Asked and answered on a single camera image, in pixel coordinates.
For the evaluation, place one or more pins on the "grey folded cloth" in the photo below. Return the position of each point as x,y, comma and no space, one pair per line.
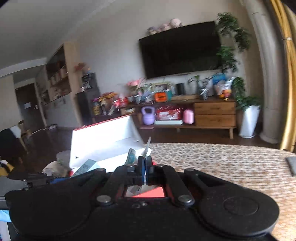
291,161

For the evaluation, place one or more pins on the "left blue gloved hand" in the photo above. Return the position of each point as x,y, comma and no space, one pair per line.
5,216

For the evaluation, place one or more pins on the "bag of fruit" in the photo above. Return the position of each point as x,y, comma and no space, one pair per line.
222,85

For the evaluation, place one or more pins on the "potted orchid plant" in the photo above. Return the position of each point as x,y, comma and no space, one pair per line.
202,87

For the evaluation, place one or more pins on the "black wall television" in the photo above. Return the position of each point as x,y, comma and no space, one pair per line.
187,49

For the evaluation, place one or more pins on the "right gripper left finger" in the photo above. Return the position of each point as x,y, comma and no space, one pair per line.
118,181

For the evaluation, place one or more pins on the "picture frame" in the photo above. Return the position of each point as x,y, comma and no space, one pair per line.
160,87

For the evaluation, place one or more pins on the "wooden wall shelf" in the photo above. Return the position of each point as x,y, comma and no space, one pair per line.
58,82

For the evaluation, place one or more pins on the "wooden tv cabinet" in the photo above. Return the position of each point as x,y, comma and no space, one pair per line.
212,113

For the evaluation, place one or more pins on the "white planter with tree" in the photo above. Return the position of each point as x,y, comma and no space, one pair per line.
249,106

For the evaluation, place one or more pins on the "red cardboard box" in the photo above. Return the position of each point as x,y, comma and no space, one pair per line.
108,143

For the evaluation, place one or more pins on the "blue white snack packet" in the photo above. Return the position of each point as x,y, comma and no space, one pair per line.
138,154

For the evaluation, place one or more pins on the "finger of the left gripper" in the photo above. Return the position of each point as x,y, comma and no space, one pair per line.
57,180

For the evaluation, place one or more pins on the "purple kettlebell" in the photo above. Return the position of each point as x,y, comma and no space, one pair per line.
148,115

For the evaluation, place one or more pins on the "red gift box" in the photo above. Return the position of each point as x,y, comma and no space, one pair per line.
169,113

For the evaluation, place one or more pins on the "black side cabinet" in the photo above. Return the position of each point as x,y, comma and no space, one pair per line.
89,91

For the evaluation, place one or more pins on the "pink flower vase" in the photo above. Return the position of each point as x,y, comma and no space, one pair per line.
135,88

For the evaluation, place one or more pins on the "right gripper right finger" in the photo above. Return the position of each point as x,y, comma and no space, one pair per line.
166,177

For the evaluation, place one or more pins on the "blue small carton box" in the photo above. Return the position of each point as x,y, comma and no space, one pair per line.
87,166

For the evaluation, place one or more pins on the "yellow curtain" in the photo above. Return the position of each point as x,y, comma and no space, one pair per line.
287,28

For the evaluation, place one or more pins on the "orange radio box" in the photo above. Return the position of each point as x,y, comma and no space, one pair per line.
162,96

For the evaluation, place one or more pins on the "black speaker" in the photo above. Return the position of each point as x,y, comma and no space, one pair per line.
180,89

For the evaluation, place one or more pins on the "plush toys on television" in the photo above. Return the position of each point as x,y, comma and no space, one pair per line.
173,23

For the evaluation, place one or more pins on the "pink small case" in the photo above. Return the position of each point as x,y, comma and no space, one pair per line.
188,116

